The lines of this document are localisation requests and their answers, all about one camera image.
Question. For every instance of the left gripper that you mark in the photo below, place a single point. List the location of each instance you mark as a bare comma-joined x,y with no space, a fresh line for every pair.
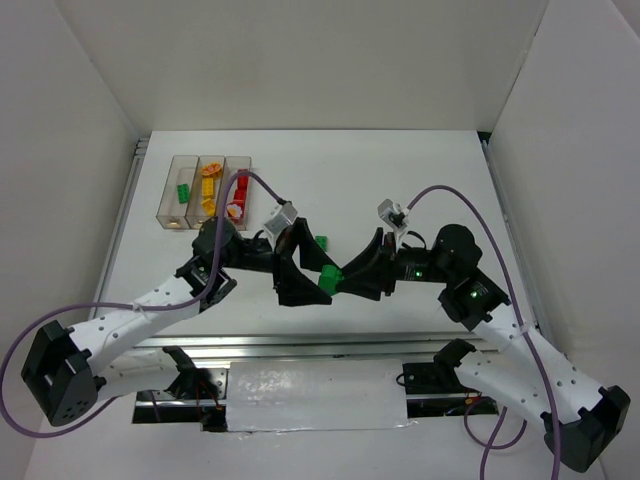
279,262

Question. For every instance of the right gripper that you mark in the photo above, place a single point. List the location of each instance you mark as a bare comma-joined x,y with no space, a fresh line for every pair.
389,262

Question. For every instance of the green lego with number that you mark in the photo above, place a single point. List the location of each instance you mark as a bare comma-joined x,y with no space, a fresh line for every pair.
329,279

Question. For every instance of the red white flower lego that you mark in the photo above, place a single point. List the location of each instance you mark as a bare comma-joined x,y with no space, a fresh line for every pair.
235,210

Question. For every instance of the red rounded lego piece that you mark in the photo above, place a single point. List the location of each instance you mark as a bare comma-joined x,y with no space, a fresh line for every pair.
240,196

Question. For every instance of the red rectangular lego brick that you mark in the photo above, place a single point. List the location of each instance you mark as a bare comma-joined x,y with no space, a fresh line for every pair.
242,182

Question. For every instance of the yellow rounded lego brick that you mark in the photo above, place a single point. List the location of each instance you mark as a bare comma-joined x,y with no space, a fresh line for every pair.
212,170

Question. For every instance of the green lego plate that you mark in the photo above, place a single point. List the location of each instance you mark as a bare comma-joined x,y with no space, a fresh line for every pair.
183,193

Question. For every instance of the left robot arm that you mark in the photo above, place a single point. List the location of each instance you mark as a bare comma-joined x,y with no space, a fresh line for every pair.
70,369

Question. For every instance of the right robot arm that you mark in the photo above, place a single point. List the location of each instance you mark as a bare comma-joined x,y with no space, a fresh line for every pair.
577,415

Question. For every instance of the small green square lego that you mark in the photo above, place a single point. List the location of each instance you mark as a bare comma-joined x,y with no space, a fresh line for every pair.
322,242

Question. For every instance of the middle clear container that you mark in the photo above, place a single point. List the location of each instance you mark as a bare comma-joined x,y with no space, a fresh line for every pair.
194,214

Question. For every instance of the white taped cover panel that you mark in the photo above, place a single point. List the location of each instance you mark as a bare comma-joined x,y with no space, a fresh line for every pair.
327,395

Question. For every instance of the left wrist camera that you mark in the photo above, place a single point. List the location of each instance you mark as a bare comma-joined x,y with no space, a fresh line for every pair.
282,217

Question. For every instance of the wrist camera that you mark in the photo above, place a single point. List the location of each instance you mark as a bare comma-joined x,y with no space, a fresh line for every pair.
282,217
394,216

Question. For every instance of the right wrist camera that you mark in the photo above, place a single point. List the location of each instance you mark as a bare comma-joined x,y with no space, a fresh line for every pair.
394,216

